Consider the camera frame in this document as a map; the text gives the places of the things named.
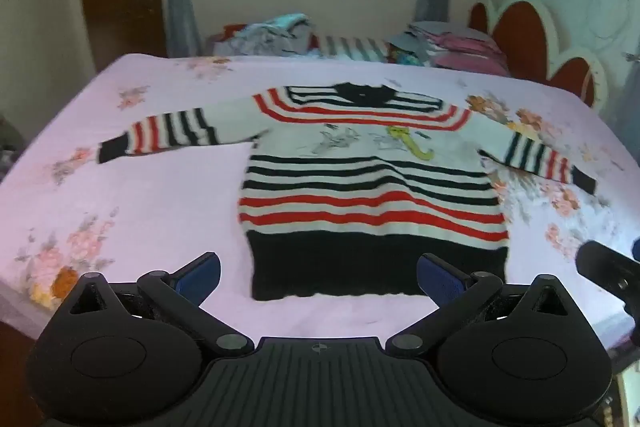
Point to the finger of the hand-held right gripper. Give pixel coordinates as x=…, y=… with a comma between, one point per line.
x=606, y=268

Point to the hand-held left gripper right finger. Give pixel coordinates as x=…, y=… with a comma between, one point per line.
x=439, y=278

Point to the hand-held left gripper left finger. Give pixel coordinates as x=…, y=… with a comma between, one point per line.
x=201, y=278

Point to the striped knit sweater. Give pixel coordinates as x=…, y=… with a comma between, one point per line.
x=370, y=202

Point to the stack of folded pink clothes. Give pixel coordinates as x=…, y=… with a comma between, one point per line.
x=460, y=49

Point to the crumpled pile of clothes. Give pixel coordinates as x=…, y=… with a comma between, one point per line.
x=270, y=34

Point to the pink floral bedsheet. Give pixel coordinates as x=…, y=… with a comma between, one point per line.
x=160, y=207

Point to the red scalloped headboard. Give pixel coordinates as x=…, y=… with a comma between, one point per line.
x=520, y=37

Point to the grey white striped cloth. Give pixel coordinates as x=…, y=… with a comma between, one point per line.
x=352, y=47

